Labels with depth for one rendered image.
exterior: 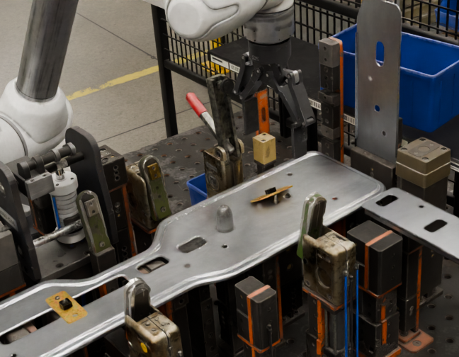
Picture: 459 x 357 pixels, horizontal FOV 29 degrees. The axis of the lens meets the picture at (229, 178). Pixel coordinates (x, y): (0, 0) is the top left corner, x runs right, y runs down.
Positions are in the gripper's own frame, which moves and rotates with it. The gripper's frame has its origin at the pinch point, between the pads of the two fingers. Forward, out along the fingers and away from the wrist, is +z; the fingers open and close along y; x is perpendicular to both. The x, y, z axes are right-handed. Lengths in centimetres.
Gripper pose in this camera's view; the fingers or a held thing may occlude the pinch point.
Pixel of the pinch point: (274, 138)
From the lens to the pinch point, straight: 166.0
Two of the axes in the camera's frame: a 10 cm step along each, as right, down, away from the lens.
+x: 7.8, -3.7, 5.0
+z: 0.7, 8.6, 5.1
